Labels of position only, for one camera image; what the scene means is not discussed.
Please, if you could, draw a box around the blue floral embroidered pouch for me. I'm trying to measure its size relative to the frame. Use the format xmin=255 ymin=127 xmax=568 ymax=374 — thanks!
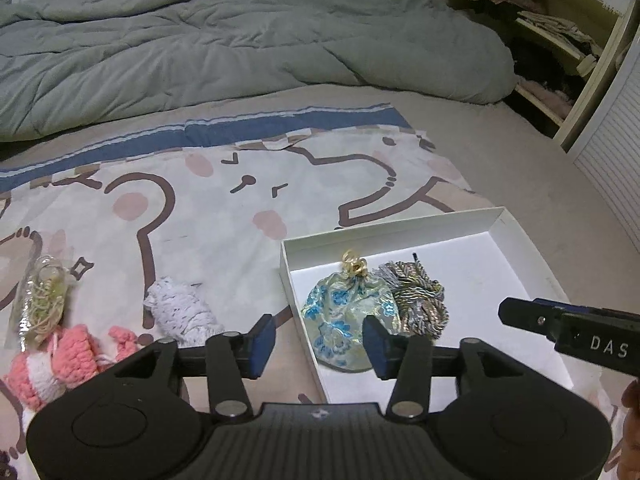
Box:
xmin=301 ymin=250 xmax=401 ymax=373

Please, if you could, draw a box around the pink white crocheted toy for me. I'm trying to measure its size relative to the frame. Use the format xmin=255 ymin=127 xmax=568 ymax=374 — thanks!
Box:
xmin=4 ymin=324 xmax=151 ymax=413

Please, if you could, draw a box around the cartoon printed blanket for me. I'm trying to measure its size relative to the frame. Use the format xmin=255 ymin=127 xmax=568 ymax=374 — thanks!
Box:
xmin=0 ymin=104 xmax=473 ymax=480

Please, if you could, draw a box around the grey green duvet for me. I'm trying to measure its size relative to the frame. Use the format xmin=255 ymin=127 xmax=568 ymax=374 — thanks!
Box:
xmin=0 ymin=0 xmax=516 ymax=143

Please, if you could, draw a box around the folded beige garment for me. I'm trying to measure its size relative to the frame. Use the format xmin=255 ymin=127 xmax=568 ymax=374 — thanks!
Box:
xmin=516 ymin=9 xmax=607 ymax=58

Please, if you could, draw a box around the white crocheted pouch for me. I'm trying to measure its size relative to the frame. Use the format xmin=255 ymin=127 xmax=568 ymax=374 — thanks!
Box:
xmin=143 ymin=279 xmax=226 ymax=347

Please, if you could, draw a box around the cream wooden shelf unit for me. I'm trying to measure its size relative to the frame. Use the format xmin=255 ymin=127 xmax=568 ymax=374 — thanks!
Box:
xmin=441 ymin=0 xmax=640 ymax=153

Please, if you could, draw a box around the white cardboard box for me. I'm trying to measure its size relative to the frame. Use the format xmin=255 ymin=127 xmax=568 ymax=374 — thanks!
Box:
xmin=279 ymin=206 xmax=606 ymax=403

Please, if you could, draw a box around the cartoon print blanket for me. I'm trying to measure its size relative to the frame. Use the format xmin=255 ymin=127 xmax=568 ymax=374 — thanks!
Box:
xmin=0 ymin=82 xmax=640 ymax=480

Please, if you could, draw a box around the person's right hand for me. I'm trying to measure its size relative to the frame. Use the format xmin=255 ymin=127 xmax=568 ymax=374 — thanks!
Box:
xmin=621 ymin=380 xmax=640 ymax=467

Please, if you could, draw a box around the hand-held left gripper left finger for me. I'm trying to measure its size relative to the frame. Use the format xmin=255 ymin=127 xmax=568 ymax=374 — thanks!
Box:
xmin=107 ymin=313 xmax=277 ymax=418

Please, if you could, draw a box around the grey gold braided tassel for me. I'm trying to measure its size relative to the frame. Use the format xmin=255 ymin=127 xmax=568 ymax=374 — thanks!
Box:
xmin=372 ymin=252 xmax=450 ymax=343

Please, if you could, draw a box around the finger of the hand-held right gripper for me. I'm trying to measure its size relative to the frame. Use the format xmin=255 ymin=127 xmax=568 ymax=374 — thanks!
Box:
xmin=498 ymin=297 xmax=567 ymax=345
xmin=532 ymin=298 xmax=640 ymax=319

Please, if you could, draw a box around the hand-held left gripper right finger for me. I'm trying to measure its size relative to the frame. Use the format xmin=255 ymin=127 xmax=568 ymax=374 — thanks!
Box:
xmin=362 ymin=314 xmax=523 ymax=418

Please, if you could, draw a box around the white louvered door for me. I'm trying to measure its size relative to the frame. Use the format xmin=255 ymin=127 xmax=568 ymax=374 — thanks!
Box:
xmin=569 ymin=40 xmax=640 ymax=253

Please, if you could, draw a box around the pink fluffy garment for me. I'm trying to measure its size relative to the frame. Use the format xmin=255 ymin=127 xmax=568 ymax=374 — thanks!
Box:
xmin=515 ymin=76 xmax=576 ymax=117

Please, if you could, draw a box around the clear plastic bag of cords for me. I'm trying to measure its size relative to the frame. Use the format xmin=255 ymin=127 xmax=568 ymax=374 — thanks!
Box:
xmin=17 ymin=255 xmax=76 ymax=351

